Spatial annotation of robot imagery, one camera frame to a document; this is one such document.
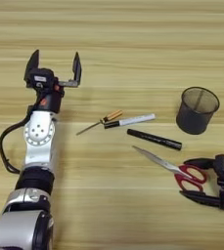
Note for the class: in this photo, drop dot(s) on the white marker with black cap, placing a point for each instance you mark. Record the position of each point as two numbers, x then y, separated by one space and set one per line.
136 120

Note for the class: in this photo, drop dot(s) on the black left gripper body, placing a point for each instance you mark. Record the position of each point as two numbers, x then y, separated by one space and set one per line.
51 101

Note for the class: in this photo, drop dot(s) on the black mesh pen cup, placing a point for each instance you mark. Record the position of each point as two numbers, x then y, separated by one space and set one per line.
191 122

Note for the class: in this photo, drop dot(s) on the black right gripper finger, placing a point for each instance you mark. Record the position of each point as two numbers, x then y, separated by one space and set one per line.
201 163
203 199

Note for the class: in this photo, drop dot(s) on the black pen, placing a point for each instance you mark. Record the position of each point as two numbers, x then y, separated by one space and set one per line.
154 139

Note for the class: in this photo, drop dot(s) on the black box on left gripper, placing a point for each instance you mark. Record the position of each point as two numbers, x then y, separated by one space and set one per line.
41 78

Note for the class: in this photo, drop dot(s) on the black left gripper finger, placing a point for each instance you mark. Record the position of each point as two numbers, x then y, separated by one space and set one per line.
77 70
32 62

